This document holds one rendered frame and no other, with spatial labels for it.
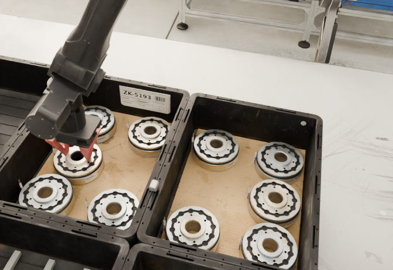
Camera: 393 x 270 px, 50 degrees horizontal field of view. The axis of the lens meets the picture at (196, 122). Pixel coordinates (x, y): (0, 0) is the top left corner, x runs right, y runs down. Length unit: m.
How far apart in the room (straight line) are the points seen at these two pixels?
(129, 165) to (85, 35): 0.37
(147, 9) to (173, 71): 1.82
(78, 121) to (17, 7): 2.56
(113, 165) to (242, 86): 0.58
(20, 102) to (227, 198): 0.58
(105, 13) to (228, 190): 0.47
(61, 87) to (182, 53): 0.79
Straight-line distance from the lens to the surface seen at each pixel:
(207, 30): 2.97
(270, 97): 1.36
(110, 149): 0.99
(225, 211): 0.89
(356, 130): 1.33
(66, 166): 0.94
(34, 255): 0.87
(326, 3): 1.66
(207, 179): 0.93
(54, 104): 0.75
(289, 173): 0.93
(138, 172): 0.94
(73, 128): 0.85
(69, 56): 0.72
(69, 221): 0.77
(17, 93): 1.20
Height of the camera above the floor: 1.56
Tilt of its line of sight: 44 degrees down
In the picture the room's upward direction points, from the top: 3 degrees clockwise
